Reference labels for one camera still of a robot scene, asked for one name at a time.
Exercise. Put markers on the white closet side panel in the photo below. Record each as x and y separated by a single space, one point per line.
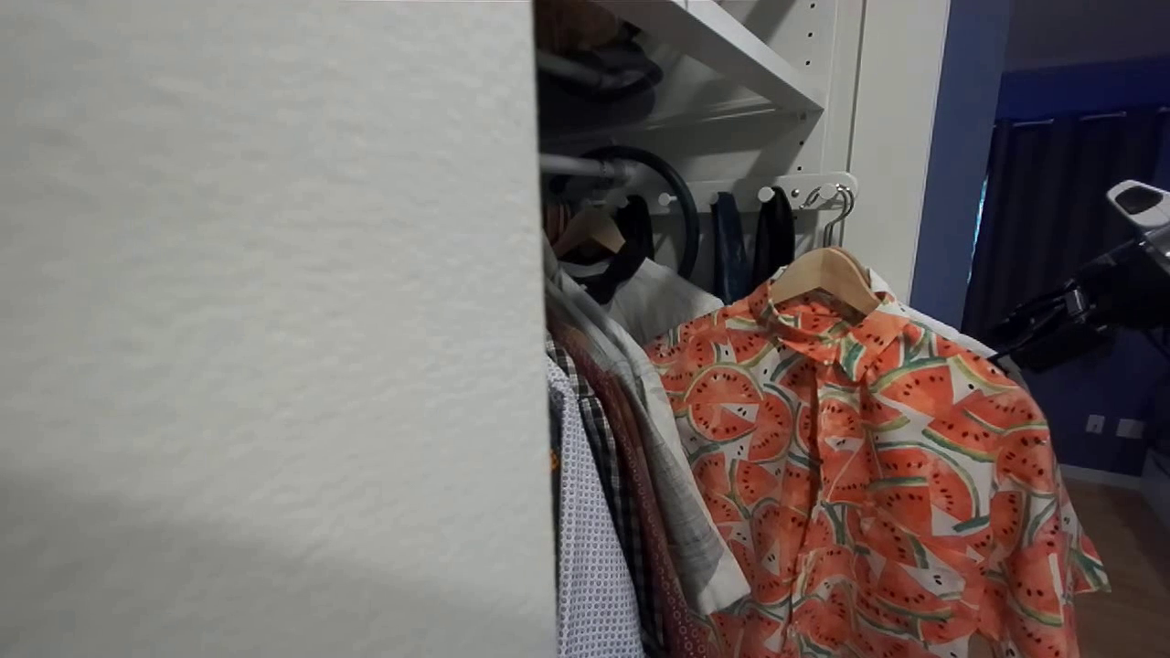
897 122

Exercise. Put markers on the dark navy curtain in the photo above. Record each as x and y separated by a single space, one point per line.
1046 208

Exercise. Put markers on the dark folded garment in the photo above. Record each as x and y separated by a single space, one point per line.
599 68

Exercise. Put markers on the light wooden hanger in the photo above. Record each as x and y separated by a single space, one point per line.
829 276
593 232

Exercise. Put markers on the white blue dotted shirt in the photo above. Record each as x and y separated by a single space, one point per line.
591 550

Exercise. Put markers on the white closet shelf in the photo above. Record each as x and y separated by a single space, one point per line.
733 49

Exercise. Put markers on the orange watermelon print shirt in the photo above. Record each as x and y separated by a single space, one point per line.
880 488

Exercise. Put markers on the plain white shirt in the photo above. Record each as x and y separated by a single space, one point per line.
944 326

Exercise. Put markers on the metal closet rod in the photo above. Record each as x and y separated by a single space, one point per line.
580 167

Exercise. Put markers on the white wall outlet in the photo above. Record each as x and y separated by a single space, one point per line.
1130 428
1096 427

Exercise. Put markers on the white plastic hanger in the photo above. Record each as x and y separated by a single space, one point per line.
835 191

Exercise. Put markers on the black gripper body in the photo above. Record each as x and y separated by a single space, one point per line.
1084 298

